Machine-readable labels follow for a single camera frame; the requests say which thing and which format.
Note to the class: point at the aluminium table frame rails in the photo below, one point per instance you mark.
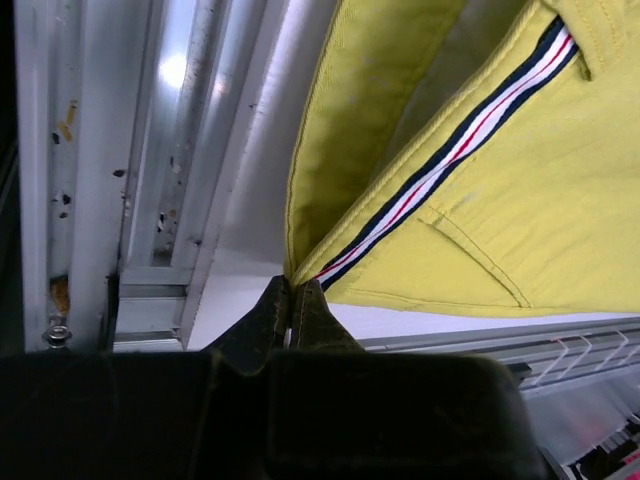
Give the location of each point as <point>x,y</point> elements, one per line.
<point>155,146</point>

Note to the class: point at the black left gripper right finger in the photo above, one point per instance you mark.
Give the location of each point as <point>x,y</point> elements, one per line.
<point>335,411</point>

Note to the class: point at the white wire grid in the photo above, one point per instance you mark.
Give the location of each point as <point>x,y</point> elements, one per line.
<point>575,356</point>

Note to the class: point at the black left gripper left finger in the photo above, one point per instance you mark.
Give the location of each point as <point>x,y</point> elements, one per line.
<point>166,415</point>

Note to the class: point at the yellow-green trousers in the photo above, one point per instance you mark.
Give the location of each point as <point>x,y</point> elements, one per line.
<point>473,158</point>

